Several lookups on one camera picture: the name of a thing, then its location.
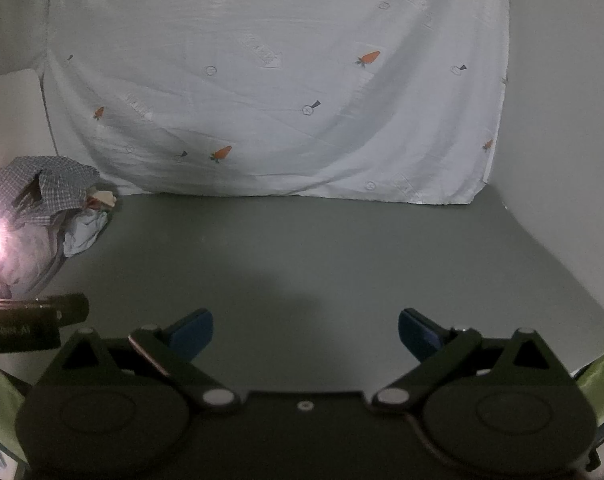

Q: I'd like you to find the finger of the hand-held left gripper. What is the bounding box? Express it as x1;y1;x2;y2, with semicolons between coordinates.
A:
11;293;91;329

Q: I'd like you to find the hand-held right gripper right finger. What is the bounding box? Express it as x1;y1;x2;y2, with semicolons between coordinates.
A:
371;308;568;413

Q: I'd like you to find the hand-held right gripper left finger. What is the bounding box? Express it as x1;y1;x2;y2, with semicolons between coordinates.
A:
39;308;243;413

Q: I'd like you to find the light blue cloth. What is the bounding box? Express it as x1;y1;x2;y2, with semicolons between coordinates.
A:
62;207;111;259

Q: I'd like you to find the checked shirt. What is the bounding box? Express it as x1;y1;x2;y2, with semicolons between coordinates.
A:
0;156;103;233

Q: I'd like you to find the white carrot print sheet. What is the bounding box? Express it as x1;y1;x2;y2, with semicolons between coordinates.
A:
41;0;512;207

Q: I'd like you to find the white board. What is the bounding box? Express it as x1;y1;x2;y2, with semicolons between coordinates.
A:
0;69;59;181

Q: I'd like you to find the grey cloth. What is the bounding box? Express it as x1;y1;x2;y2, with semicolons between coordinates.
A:
0;220;69;297

